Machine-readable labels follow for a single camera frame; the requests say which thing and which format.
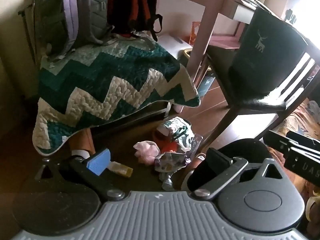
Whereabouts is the christmas tote bag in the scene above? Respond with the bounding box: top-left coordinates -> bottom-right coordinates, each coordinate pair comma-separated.
157,116 -> 195,152

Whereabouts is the dark wooden chair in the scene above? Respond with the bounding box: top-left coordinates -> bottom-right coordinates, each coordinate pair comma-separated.
199,36 -> 320,153

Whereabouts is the purple grey backpack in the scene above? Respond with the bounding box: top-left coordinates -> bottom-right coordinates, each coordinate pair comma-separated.
34,0 -> 108,61

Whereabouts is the pink study desk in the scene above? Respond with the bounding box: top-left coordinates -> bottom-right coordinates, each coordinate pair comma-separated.
157,0 -> 258,81

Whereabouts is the green white zigzag quilt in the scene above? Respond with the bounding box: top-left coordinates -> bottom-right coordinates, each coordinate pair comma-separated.
33,36 -> 201,156

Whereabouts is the clear plastic tray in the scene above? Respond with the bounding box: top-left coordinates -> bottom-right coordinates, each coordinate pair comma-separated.
188,134 -> 203,158

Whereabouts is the red plastic bag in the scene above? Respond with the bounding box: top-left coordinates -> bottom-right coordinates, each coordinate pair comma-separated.
152,129 -> 178,153

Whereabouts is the pink mesh puff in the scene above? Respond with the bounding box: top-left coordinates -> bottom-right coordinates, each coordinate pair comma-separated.
133,141 -> 160,166

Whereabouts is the black red backpack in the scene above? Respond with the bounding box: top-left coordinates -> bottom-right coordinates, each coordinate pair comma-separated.
107,0 -> 163,41

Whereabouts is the dark green trash bin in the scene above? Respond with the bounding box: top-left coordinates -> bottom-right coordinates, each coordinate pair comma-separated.
228,8 -> 308,99

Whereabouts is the patterned wrapper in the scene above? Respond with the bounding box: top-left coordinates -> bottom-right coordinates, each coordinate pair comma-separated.
155,152 -> 191,191

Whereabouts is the white box under desk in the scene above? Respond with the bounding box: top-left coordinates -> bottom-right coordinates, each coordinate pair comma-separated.
157,34 -> 192,60

